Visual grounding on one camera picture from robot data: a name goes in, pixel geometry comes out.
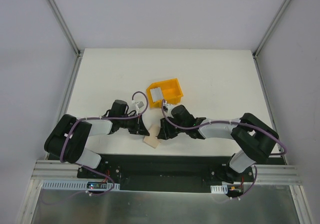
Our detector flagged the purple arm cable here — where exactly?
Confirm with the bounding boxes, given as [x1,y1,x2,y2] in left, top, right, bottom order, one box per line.
[161,99,288,204]
[41,91,149,206]

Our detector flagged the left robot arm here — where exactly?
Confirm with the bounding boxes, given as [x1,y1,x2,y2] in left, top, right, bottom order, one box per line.
[44,100,150,178]

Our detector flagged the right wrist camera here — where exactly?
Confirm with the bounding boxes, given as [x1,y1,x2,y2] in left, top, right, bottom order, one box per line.
[163,103,175,115]

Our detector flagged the left aluminium post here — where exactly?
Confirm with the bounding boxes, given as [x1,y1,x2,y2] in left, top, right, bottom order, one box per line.
[46,0,82,57]

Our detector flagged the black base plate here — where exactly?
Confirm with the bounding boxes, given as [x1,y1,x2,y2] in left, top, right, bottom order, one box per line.
[47,153,287,192]

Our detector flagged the white cable duct right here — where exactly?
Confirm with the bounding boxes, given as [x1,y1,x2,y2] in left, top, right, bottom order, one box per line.
[210,184,228,194]

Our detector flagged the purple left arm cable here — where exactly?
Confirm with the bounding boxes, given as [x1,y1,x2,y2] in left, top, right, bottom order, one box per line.
[41,91,149,206]

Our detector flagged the right aluminium post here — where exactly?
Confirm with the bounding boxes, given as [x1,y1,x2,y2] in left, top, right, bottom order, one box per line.
[252,0,293,59]

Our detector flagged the aluminium post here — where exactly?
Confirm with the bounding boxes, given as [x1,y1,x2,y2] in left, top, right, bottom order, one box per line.
[252,0,293,59]
[46,0,82,57]

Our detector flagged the aluminium frame rail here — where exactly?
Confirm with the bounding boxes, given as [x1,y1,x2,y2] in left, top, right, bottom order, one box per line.
[32,160,302,185]

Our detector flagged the white cable duct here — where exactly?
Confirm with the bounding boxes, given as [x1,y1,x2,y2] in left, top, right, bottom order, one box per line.
[210,184,228,194]
[42,180,120,191]

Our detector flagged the white cable duct left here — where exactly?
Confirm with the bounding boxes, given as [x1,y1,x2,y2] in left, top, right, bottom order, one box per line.
[42,180,120,191]

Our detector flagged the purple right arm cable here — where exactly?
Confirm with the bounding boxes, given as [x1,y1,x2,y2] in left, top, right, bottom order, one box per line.
[161,99,288,204]

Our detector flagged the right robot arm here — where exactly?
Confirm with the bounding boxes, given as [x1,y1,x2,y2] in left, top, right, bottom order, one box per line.
[157,103,279,183]

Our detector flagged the beige card holder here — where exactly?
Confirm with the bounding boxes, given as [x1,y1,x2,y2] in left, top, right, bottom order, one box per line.
[143,125,161,149]

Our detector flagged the yellow plastic bin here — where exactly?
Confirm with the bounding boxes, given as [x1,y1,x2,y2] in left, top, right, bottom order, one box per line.
[146,78,184,108]

